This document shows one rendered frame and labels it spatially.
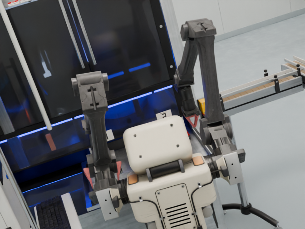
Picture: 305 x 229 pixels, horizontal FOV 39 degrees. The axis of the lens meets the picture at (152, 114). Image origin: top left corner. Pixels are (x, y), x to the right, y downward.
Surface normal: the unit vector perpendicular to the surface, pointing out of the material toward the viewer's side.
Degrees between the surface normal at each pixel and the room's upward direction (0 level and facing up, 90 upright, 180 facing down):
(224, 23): 90
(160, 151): 48
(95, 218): 90
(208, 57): 81
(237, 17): 90
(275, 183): 0
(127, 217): 90
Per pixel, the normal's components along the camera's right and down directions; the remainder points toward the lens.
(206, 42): 0.17, 0.20
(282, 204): -0.26, -0.88
